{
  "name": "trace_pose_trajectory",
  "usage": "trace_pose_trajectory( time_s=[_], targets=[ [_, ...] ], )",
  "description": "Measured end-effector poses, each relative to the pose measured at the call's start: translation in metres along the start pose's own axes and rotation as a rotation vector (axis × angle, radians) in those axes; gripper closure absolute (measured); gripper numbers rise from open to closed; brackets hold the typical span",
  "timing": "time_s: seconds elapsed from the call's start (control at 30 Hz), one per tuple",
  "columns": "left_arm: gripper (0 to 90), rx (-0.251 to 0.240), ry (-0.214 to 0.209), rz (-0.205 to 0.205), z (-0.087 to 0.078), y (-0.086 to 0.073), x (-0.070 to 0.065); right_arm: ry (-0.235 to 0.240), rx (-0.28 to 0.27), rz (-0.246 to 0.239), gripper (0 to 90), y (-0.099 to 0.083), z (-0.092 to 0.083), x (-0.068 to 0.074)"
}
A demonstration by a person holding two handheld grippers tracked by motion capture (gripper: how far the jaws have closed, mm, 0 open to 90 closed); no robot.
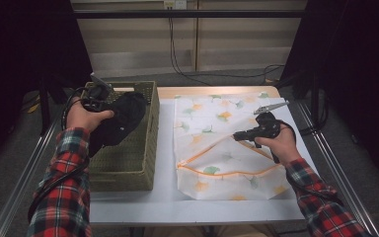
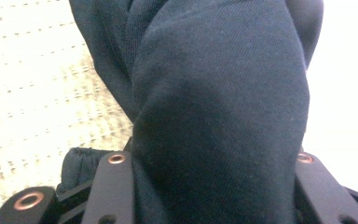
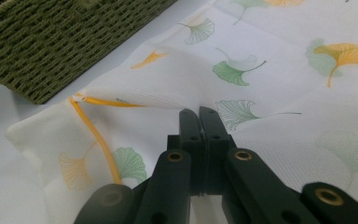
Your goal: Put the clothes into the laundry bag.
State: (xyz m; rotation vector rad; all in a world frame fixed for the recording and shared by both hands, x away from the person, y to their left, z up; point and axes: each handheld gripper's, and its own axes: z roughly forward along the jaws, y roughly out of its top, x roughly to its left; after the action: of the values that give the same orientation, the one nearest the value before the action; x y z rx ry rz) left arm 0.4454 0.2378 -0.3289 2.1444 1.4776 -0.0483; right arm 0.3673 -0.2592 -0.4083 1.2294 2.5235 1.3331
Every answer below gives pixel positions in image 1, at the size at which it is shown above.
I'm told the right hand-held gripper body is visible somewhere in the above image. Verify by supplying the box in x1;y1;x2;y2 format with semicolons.
253;101;290;149

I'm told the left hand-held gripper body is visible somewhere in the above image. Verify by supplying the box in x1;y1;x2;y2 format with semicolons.
81;72;114;113

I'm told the black garment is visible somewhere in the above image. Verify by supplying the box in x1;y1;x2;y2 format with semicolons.
88;92;148;158

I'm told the white leaf-print mesh laundry bag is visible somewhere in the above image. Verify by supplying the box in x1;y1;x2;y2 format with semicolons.
172;92;292;201

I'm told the green woven basket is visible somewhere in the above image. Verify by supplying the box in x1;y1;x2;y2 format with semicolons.
82;81;161;193

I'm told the person's left hand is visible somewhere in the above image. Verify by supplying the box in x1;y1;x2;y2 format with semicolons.
66;98;115;132

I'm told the person's right hand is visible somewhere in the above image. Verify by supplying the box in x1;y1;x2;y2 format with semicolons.
256;123;302;167

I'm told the yellow floor tag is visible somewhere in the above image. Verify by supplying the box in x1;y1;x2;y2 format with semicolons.
26;97;41;115

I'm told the white table cover sheet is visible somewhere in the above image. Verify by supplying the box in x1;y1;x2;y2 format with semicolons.
88;97;319;226

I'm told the black horizontal bar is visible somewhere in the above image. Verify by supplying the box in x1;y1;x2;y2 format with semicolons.
73;9;307;19

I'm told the right hand-held gripper cable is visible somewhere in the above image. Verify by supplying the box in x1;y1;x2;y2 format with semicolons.
277;119;344;206

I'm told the hand-held gripper cable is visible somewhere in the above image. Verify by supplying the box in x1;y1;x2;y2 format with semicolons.
28;86;92;225
277;119;344;206

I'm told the left hand-held gripper cable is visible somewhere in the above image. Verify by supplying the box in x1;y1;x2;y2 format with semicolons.
28;86;92;225

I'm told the black stand post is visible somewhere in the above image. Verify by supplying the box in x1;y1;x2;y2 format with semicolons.
38;77;52;136
310;70;320;126

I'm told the metal floor rail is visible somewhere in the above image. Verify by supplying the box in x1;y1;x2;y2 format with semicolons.
297;102;379;237
0;108;63;237

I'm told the black wall cable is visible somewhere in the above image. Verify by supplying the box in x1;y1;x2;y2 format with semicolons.
168;16;285;87

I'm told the white wall outlet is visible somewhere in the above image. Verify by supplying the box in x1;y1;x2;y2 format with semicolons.
163;0;188;10

